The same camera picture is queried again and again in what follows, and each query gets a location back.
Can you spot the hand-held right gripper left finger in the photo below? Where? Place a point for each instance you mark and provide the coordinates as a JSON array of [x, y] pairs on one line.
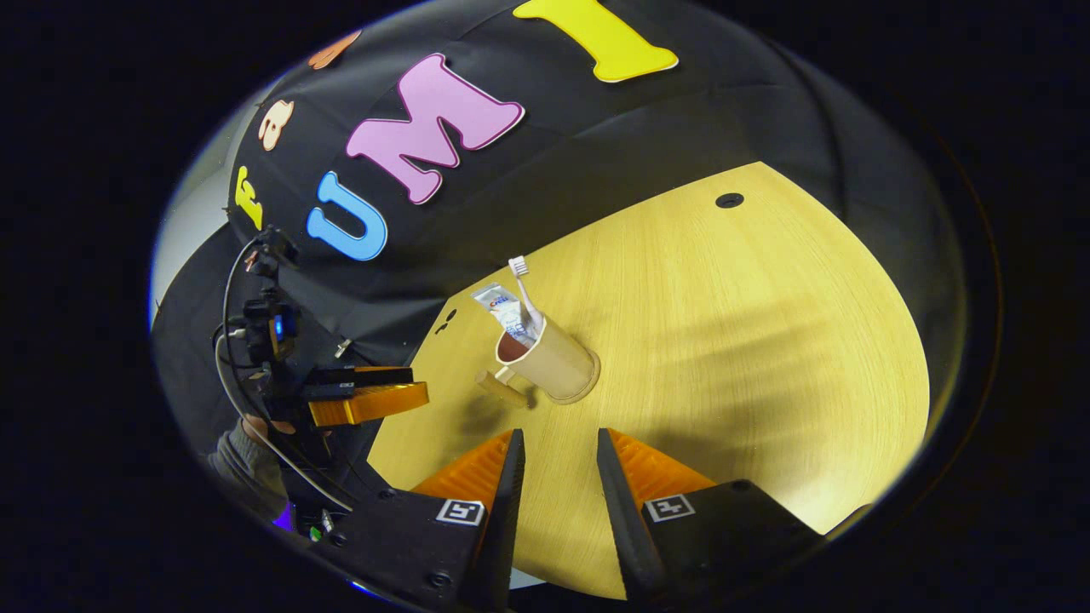
[[507, 511]]

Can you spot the metal clip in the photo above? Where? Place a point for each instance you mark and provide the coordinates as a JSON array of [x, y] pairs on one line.
[[342, 348]]

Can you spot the white toothbrush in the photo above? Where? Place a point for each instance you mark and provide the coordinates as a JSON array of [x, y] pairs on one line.
[[519, 266]]

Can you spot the white toothpaste tube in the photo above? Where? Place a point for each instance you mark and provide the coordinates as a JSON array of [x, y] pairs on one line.
[[507, 311]]

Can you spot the wooden desktop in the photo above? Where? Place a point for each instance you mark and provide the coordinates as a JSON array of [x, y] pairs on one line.
[[749, 340]]

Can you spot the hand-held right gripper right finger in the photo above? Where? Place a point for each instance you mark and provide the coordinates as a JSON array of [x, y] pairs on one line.
[[622, 519]]

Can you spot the beige cup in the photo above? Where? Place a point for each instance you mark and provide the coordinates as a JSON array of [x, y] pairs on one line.
[[558, 362]]

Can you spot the black backdrop cloth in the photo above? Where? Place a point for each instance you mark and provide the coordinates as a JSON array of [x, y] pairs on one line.
[[596, 153]]

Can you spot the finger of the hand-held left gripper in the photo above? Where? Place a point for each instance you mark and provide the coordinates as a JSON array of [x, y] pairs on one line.
[[375, 404], [366, 376]]

